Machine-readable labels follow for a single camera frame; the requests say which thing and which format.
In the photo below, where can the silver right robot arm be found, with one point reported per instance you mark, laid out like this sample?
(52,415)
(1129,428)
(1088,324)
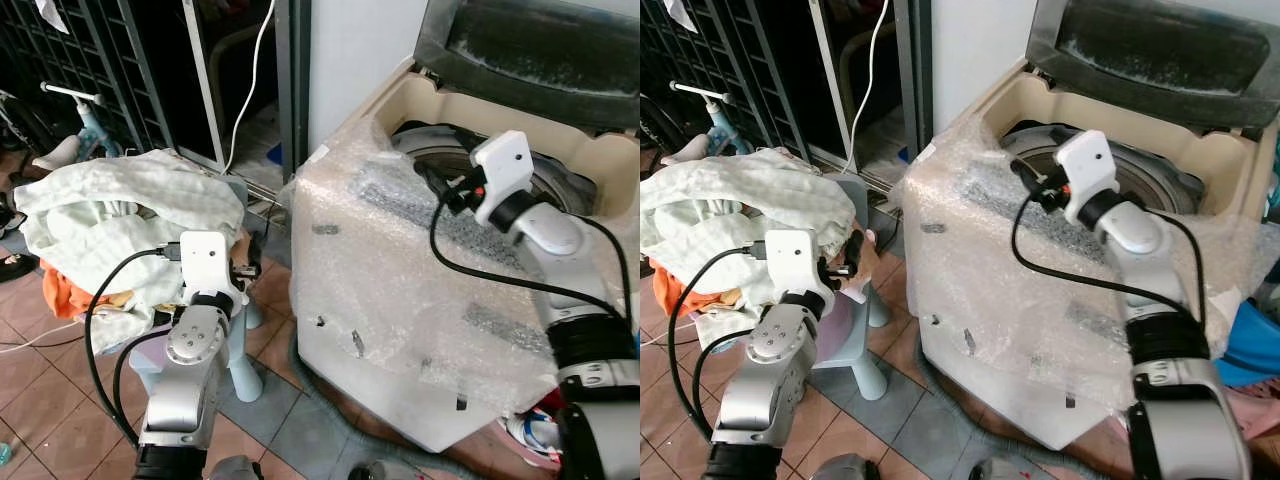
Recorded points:
(1170,350)
(590,330)

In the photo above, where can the grey robot foot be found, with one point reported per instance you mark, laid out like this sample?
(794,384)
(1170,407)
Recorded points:
(1000,471)
(385,471)
(235,469)
(845,469)

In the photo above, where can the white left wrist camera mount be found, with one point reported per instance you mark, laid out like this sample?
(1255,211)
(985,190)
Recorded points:
(205,262)
(795,262)

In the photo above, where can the grey robot right foot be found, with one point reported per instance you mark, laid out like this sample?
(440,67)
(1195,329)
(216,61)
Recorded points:
(1000,471)
(385,471)

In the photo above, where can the white patterned clothes heap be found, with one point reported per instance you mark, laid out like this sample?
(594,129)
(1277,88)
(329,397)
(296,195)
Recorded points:
(535,435)

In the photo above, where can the dark tinted washer lid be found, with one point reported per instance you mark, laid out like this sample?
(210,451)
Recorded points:
(540,55)
(1150,50)

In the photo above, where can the grey metal door frame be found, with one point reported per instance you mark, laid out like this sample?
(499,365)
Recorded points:
(292,80)
(912,70)

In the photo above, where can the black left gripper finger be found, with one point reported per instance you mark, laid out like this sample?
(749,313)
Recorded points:
(855,252)

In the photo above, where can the cream top-load washing machine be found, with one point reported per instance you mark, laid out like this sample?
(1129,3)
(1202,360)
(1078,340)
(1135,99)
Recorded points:
(430,105)
(1225,160)

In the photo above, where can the pink cloth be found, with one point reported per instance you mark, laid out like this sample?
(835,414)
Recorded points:
(1260,415)

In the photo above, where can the clear bubble wrap sheet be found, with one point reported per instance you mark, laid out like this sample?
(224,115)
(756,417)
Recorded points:
(380,260)
(1000,290)

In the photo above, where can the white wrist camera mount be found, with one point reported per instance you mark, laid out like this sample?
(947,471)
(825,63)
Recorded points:
(1090,165)
(205,262)
(795,262)
(505,165)

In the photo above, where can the grey robot left foot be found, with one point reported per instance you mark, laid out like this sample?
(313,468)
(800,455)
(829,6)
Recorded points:
(235,469)
(845,469)

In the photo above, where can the black plastic crate rack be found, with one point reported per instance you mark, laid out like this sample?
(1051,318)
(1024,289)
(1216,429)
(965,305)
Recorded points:
(90,50)
(730,50)

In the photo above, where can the light blue tap fitting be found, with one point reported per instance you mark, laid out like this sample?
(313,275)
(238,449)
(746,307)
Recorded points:
(725,125)
(98,135)

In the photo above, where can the orange cloth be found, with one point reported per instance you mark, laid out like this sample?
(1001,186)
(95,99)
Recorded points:
(665,290)
(60,290)

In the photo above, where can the pale white crumpled cloth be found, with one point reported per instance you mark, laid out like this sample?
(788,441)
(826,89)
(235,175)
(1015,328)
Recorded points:
(100,200)
(720,200)

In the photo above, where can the light blue plastic stool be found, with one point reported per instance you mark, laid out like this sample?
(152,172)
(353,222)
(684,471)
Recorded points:
(860,360)
(245,375)

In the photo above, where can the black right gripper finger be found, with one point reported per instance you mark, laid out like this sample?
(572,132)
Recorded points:
(1020,172)
(427,175)

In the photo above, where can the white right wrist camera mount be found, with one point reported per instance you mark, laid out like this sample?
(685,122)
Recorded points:
(1090,165)
(505,165)

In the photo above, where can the white paper tag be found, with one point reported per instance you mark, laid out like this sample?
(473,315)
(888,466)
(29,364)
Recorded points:
(681,12)
(52,14)

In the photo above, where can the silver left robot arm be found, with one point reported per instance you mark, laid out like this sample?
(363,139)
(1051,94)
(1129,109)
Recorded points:
(770,390)
(185,380)

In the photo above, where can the blue plastic basin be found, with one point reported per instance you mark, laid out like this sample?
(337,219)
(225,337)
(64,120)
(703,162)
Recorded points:
(1250,345)

